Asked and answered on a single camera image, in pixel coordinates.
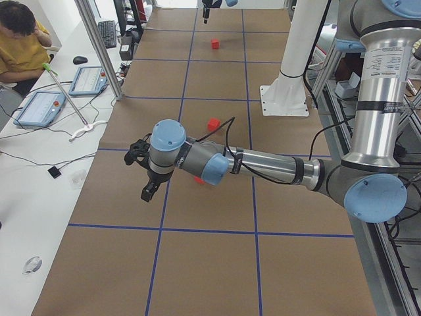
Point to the blue teach pendant far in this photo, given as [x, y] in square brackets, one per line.
[88, 81]

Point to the red block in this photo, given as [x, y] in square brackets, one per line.
[213, 124]
[198, 180]
[215, 44]

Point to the blue teach pendant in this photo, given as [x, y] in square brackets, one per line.
[41, 109]
[88, 81]

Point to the black box white label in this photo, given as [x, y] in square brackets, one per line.
[126, 50]

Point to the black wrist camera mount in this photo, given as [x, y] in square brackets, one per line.
[139, 153]

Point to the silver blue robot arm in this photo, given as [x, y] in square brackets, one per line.
[214, 4]
[365, 181]

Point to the small black square pad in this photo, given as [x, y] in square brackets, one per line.
[54, 172]

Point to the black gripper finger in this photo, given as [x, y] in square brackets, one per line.
[205, 14]
[149, 190]

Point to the white pedestal column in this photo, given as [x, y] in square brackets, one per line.
[286, 95]

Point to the blue teach pendant near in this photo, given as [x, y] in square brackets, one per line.
[41, 109]

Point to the black computer mouse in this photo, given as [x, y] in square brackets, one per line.
[77, 60]

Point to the aluminium frame post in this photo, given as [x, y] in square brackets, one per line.
[90, 24]

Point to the black keyboard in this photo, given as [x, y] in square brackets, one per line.
[107, 32]

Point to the person in yellow shirt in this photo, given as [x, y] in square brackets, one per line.
[24, 43]

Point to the metal grabber stick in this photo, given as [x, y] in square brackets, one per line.
[87, 126]

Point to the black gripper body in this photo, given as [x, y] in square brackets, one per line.
[156, 176]

